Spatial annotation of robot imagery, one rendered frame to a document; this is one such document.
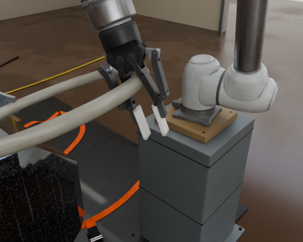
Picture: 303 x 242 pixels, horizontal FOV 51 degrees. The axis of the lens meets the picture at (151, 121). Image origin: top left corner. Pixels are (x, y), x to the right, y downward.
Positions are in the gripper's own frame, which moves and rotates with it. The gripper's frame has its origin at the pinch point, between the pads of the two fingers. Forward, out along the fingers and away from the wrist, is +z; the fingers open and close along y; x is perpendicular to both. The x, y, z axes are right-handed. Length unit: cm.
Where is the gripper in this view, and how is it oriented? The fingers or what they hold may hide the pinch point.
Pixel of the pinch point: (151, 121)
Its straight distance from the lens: 66.7
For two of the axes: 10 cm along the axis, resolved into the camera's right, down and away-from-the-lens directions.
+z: 3.3, 8.9, 3.1
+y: -9.0, 2.0, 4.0
